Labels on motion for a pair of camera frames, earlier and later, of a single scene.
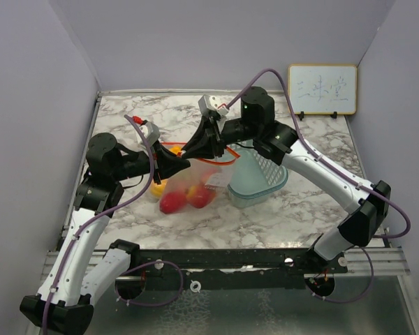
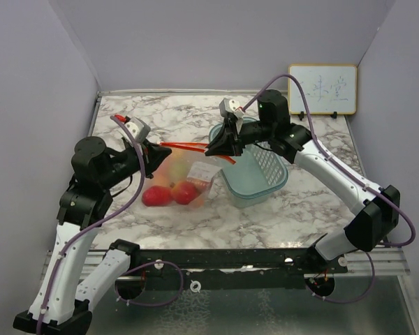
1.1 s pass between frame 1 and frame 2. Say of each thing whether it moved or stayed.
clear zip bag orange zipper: moved
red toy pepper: moved
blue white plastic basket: stayed
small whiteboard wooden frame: stayed
